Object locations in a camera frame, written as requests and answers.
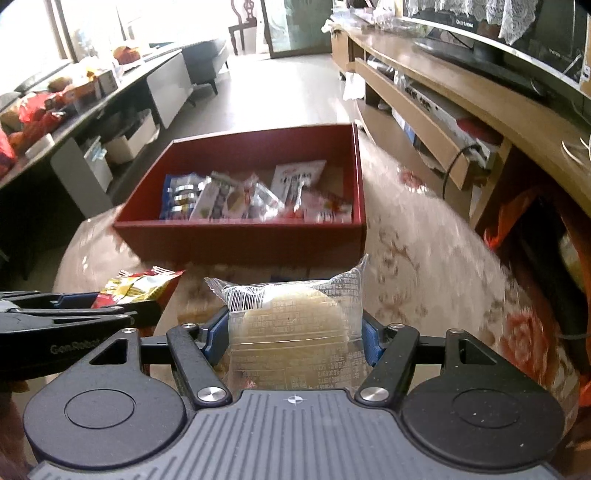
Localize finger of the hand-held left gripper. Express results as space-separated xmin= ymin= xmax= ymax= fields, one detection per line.
xmin=0 ymin=301 xmax=163 ymax=334
xmin=0 ymin=290 xmax=102 ymax=311

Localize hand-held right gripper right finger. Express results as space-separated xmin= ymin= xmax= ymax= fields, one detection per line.
xmin=353 ymin=316 xmax=502 ymax=409

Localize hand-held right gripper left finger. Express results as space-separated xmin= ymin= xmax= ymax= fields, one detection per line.
xmin=85 ymin=310 xmax=233 ymax=409

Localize yellow red snack packet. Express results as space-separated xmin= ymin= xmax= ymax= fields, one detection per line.
xmin=91 ymin=266 xmax=186 ymax=311

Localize clear bun packet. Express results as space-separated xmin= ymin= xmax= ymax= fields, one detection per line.
xmin=204 ymin=254 xmax=370 ymax=395

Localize red cardboard box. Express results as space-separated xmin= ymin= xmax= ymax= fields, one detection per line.
xmin=113 ymin=122 xmax=366 ymax=271

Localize blue snack packet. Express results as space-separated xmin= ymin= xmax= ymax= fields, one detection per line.
xmin=159 ymin=172 xmax=212 ymax=221

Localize pile of snacks on desk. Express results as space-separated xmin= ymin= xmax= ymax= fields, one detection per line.
xmin=0 ymin=44 xmax=144 ymax=139

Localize clear packet of biscuits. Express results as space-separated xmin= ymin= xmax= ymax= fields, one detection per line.
xmin=189 ymin=171 xmax=246 ymax=221

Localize pink red snack packet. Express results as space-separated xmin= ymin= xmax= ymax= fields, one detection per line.
xmin=301 ymin=190 xmax=355 ymax=223

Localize clear plastic drawer bin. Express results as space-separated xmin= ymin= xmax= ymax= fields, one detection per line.
xmin=82 ymin=135 xmax=115 ymax=193

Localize clear plastic snack packet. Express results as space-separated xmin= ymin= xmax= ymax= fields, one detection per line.
xmin=239 ymin=172 xmax=286 ymax=221

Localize dark desk with grey legs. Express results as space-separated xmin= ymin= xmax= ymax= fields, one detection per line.
xmin=0 ymin=44 xmax=195 ymax=220

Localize white orange snack packet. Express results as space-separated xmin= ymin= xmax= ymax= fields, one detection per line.
xmin=270 ymin=159 xmax=327 ymax=219

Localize white storage box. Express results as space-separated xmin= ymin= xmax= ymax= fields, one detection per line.
xmin=103 ymin=110 xmax=161 ymax=165

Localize red plastic bag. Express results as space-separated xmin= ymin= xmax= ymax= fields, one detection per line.
xmin=0 ymin=91 xmax=66 ymax=172

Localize orange red cloth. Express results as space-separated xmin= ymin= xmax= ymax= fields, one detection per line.
xmin=482 ymin=187 xmax=591 ymax=344

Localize wooden tv stand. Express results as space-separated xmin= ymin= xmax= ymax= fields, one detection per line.
xmin=331 ymin=22 xmax=591 ymax=234

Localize white plastic bag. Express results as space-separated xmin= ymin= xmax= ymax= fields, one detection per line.
xmin=342 ymin=71 xmax=369 ymax=103

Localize grey sofa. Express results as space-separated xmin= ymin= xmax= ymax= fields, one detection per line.
xmin=181 ymin=38 xmax=230 ymax=96

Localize wooden chair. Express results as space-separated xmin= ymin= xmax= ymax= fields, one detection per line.
xmin=228 ymin=0 xmax=265 ymax=57

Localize black television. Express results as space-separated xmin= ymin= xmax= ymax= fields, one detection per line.
xmin=403 ymin=0 xmax=591 ymax=99

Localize glass door panel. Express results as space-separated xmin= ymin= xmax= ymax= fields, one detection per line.
xmin=260 ymin=0 xmax=334 ymax=60

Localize white lace cloth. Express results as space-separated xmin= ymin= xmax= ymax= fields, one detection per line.
xmin=405 ymin=0 xmax=548 ymax=45

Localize black cable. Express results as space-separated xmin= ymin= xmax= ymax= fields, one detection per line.
xmin=442 ymin=144 xmax=482 ymax=200

